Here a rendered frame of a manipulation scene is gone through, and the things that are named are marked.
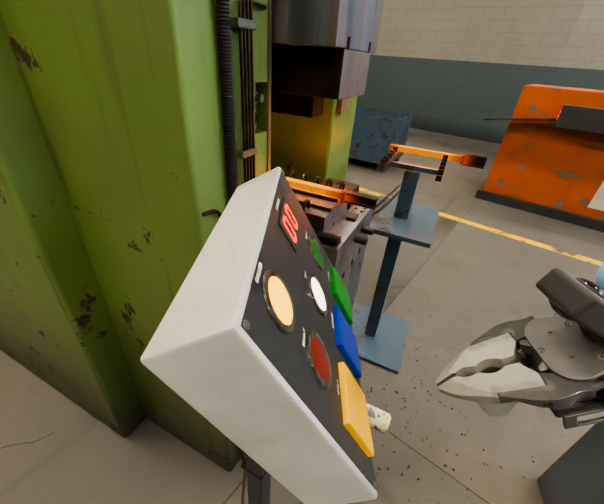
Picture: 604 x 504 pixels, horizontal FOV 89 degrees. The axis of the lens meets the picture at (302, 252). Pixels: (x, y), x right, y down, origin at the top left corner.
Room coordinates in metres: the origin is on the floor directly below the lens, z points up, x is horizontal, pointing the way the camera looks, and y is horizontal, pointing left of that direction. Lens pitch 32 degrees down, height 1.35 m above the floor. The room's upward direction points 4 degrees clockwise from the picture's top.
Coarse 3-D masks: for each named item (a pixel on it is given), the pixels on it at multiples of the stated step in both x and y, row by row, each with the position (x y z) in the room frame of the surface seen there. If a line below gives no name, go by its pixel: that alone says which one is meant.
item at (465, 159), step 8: (392, 144) 1.45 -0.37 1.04; (408, 152) 1.40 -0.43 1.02; (416, 152) 1.39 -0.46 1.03; (424, 152) 1.37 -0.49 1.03; (432, 152) 1.36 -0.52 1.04; (440, 152) 1.36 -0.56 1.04; (456, 160) 1.32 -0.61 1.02; (464, 160) 1.32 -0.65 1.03; (472, 160) 1.31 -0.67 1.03; (480, 160) 1.29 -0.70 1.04
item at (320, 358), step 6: (312, 342) 0.21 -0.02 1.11; (318, 342) 0.22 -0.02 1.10; (312, 348) 0.20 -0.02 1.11; (318, 348) 0.21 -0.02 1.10; (318, 354) 0.20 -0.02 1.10; (324, 354) 0.22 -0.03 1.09; (318, 360) 0.20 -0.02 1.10; (324, 360) 0.21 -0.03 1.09; (318, 366) 0.19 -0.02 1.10; (324, 366) 0.20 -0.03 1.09; (324, 372) 0.19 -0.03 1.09; (324, 378) 0.19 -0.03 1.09
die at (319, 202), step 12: (300, 192) 0.90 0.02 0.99; (312, 192) 0.89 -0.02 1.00; (300, 204) 0.84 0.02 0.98; (312, 204) 0.82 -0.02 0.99; (324, 204) 0.83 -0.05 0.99; (336, 204) 0.84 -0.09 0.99; (312, 216) 0.77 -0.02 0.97; (324, 216) 0.77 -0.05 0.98; (336, 216) 0.85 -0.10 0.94; (324, 228) 0.77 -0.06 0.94
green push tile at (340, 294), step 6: (330, 270) 0.43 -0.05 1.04; (330, 276) 0.41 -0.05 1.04; (336, 276) 0.42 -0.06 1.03; (336, 282) 0.40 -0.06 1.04; (336, 288) 0.38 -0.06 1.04; (342, 288) 0.42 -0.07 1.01; (336, 294) 0.37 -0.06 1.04; (342, 294) 0.40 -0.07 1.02; (348, 294) 0.44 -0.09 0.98; (336, 300) 0.37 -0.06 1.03; (342, 300) 0.38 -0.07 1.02; (348, 300) 0.42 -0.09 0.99; (342, 306) 0.37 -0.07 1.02; (348, 306) 0.40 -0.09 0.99; (342, 312) 0.37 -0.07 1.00; (348, 312) 0.38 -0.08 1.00; (348, 318) 0.37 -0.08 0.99
